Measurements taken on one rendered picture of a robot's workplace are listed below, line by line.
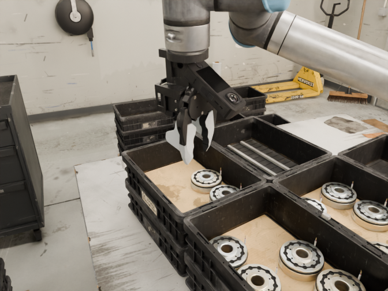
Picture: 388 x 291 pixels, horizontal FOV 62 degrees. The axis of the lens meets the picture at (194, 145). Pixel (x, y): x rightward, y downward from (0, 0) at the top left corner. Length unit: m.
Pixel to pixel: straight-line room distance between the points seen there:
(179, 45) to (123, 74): 3.45
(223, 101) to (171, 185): 0.62
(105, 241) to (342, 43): 0.87
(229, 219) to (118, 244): 0.38
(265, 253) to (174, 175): 0.44
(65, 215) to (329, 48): 2.11
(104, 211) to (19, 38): 2.81
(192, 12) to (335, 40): 0.25
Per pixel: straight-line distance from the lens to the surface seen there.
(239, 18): 0.56
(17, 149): 1.91
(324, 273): 0.84
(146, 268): 1.02
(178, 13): 0.52
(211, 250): 0.74
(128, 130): 2.32
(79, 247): 2.16
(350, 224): 1.04
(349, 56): 0.62
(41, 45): 3.82
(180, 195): 1.06
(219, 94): 0.53
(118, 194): 1.31
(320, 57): 0.62
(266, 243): 0.91
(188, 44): 0.53
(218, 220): 0.88
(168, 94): 0.58
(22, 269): 2.17
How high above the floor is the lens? 1.46
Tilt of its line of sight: 28 degrees down
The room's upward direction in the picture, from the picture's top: straight up
